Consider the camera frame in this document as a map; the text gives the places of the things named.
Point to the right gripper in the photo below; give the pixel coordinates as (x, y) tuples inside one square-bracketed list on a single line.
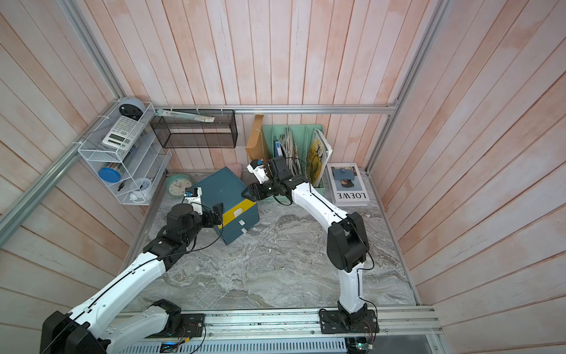
[(256, 191)]

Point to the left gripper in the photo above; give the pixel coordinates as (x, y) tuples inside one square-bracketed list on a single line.
[(218, 214)]

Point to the yellow drawer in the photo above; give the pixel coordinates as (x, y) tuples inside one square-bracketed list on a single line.
[(244, 215)]

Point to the teal drawer cabinet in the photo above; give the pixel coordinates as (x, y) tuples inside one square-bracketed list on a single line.
[(223, 187)]

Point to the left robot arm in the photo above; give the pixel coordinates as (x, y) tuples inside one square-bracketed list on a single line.
[(89, 327)]

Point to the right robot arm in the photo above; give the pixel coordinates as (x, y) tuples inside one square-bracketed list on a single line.
[(347, 241)]

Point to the brown envelope folder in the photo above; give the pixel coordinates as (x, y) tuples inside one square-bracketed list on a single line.
[(256, 147)]

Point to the blue binder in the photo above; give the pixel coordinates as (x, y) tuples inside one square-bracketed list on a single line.
[(278, 149)]

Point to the green alarm clock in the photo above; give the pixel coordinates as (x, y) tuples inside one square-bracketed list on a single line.
[(177, 184)]

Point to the newspapers in organizer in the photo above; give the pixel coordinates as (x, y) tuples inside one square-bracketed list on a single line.
[(291, 150)]

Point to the green file organizer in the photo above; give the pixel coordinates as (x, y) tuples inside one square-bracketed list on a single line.
[(303, 134)]

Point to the yellow magazine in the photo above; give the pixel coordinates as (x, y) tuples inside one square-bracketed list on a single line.
[(318, 156)]

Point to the ruler on basket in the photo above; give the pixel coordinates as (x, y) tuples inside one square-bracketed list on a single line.
[(183, 115)]

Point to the black mesh basket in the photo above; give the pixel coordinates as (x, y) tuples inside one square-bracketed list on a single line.
[(180, 133)]

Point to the LOEWE book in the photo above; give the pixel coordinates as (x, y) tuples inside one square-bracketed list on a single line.
[(347, 185)]

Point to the blue lid jar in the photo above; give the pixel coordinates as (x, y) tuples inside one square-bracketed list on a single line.
[(111, 172)]

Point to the white calculator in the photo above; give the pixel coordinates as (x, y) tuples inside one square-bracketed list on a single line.
[(123, 133)]

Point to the round grey speaker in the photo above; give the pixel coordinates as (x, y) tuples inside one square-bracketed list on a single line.
[(132, 108)]

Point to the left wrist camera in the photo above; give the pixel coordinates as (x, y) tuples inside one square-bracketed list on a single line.
[(192, 196)]

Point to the white wire shelf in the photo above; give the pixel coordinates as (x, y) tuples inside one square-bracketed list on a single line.
[(146, 159)]

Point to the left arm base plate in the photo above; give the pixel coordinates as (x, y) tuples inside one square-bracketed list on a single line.
[(185, 326)]

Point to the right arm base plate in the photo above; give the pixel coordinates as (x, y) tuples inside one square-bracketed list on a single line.
[(341, 322)]

